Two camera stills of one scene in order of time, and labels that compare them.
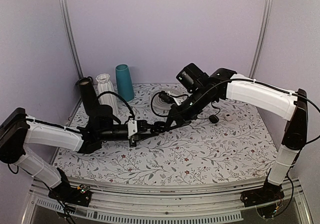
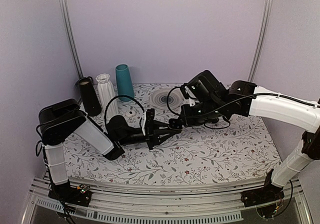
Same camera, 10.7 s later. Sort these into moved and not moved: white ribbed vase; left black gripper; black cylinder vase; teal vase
Moved: left black gripper
Not moved: white ribbed vase; black cylinder vase; teal vase
